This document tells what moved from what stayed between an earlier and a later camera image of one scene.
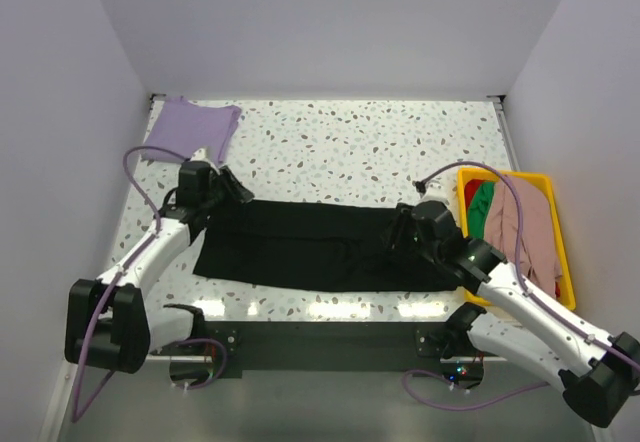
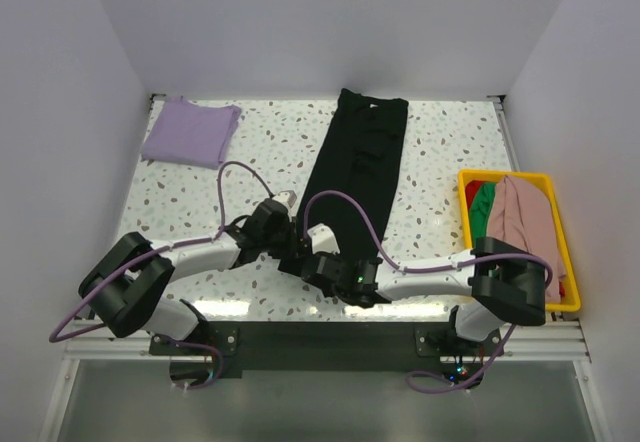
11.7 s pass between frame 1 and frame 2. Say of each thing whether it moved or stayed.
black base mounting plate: stayed
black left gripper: moved
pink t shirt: stayed
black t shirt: moved
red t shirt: stayed
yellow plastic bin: stayed
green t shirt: stayed
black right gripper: moved
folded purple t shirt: stayed
